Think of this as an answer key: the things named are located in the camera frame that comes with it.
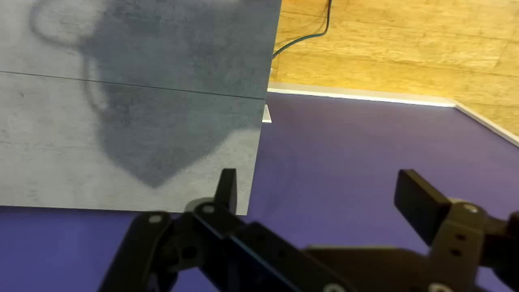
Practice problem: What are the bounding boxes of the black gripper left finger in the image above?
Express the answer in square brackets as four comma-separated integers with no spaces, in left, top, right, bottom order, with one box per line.
[100,167,348,292]

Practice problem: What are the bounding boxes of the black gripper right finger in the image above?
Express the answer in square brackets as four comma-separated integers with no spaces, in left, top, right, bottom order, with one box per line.
[393,169,519,292]

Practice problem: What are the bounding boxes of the white baseboard strip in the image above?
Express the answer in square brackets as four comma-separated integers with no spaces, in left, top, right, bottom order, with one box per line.
[267,84,519,148]

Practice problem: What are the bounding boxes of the grey concrete-look desk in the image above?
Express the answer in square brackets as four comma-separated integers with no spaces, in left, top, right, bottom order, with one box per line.
[0,0,285,217]

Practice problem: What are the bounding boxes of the black power cable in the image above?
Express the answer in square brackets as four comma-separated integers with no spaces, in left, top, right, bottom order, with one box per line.
[272,0,335,60]

